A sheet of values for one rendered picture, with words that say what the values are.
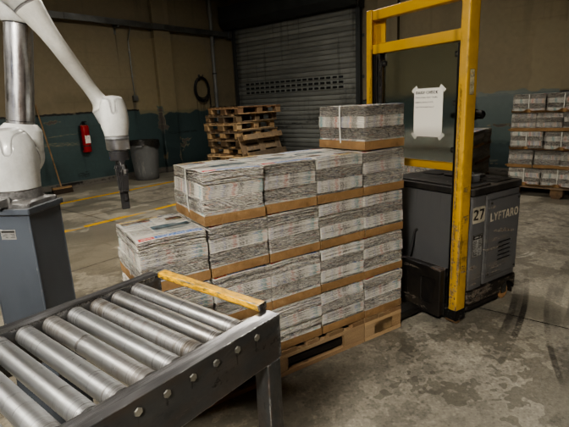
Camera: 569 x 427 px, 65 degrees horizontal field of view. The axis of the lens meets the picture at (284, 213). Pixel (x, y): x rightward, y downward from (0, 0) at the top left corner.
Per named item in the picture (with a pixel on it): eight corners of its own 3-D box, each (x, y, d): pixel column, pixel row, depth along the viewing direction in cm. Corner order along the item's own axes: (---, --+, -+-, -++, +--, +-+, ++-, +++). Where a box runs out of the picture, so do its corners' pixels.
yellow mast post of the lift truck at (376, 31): (366, 274, 321) (365, 11, 280) (375, 271, 326) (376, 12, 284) (375, 278, 314) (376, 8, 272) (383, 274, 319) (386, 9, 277)
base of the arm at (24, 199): (-30, 212, 155) (-33, 196, 153) (15, 198, 176) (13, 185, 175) (19, 211, 152) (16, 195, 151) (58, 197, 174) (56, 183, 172)
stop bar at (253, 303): (166, 274, 143) (165, 268, 143) (267, 307, 117) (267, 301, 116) (157, 277, 141) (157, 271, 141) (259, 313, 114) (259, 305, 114)
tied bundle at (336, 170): (276, 194, 246) (274, 152, 240) (319, 187, 261) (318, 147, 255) (317, 206, 214) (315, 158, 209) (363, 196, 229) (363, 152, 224)
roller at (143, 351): (64, 307, 122) (63, 324, 122) (171, 362, 93) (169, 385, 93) (82, 303, 126) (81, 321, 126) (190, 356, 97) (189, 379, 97)
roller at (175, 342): (95, 293, 128) (83, 308, 126) (203, 341, 99) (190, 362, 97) (107, 302, 132) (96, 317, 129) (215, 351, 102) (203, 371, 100)
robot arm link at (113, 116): (131, 135, 174) (129, 134, 186) (126, 94, 170) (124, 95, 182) (102, 137, 170) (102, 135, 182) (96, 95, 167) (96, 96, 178)
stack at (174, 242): (135, 385, 221) (113, 222, 201) (323, 317, 281) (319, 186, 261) (160, 429, 189) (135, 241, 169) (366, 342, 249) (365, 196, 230)
